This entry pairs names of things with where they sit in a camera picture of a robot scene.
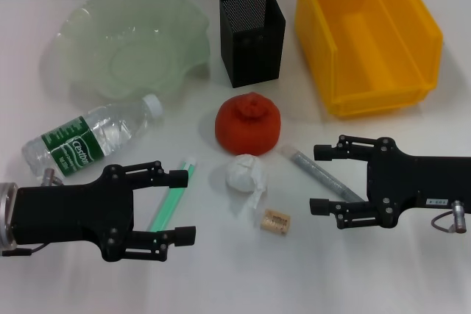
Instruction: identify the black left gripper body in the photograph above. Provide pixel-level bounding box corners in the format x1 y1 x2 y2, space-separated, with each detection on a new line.
14 164 136 263

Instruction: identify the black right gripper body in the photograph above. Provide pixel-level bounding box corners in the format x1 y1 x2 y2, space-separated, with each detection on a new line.
365 136 471 229

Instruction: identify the green pen white clip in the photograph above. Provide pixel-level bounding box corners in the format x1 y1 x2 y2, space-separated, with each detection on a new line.
146 156 198 235

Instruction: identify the white paper ball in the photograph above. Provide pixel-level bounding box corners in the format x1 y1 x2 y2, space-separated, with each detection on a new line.
224 153 269 220

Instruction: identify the orange knitted fruit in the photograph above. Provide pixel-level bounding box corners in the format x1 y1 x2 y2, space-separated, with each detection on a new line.
215 91 283 156

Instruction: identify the clear water bottle green label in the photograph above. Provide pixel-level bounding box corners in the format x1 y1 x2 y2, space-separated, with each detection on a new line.
21 93 164 179

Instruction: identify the grey glitter pen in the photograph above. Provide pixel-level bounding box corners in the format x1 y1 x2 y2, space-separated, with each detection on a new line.
281 146 366 203

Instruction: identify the black mesh pen holder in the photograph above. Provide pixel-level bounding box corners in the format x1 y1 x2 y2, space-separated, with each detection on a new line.
219 0 287 89

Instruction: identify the pale green glass fruit plate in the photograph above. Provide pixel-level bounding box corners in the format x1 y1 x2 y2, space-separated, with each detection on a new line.
39 0 211 101

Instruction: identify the small tan cork block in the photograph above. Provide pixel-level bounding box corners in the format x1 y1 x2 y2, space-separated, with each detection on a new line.
259 208 291 236

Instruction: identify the yellow plastic bin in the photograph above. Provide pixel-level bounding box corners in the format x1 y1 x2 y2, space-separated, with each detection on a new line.
294 0 445 120

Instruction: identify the right gripper cable with plug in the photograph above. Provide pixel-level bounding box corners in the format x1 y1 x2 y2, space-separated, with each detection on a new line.
431 199 467 235

